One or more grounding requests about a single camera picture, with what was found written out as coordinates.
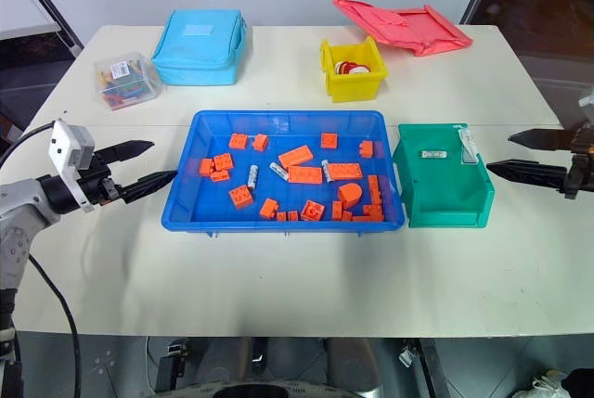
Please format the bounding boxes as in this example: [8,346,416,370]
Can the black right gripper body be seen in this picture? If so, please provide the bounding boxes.
[562,124,594,200]

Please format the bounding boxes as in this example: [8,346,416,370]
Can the green plastic bin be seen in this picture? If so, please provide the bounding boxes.
[392,122,497,230]

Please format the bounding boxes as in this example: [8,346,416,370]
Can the light blue zip pouch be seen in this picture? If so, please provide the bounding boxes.
[151,9,249,87]

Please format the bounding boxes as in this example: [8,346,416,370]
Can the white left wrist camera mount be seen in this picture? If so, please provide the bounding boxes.
[47,119,97,214]

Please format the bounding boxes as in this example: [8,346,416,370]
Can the pink fabric bag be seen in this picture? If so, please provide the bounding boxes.
[332,0,474,58]

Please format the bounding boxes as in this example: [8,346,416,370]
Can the blue plastic tray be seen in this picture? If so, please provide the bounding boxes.
[161,109,405,238]

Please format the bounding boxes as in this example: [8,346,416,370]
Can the orange square plastic part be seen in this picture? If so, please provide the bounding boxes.
[300,199,325,223]

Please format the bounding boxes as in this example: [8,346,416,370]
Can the black diagonal frame bar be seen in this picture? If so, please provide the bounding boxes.
[12,0,85,57]

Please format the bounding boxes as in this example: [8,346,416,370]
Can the red and white discs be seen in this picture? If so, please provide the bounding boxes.
[333,58,371,76]

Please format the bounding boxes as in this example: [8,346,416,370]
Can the orange narrow plastic brick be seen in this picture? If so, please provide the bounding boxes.
[367,174,384,206]

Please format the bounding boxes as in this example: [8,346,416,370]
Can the white plastic bag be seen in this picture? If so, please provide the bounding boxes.
[512,368,570,398]

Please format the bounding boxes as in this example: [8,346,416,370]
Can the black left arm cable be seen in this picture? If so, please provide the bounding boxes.
[0,122,83,398]

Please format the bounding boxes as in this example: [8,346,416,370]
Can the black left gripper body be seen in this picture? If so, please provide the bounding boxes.
[75,148,125,207]

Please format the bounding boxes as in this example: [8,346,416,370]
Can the black table leg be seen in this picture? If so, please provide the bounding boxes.
[414,337,452,398]

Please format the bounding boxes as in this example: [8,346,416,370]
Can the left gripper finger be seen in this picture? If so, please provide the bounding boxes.
[119,169,179,205]
[95,139,156,163]

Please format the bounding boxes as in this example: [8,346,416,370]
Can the clear box of colourful pieces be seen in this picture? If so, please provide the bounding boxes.
[93,50,164,112]

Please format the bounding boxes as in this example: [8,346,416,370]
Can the clear plastic label tag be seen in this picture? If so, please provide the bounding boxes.
[458,127,480,167]

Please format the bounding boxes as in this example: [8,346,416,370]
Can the yellow plastic bin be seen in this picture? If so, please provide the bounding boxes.
[319,35,389,104]

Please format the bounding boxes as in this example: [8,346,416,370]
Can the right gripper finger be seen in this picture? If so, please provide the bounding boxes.
[485,159,571,194]
[507,127,576,152]

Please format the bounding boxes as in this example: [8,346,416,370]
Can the rounded orange block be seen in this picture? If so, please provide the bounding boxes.
[337,182,365,209]

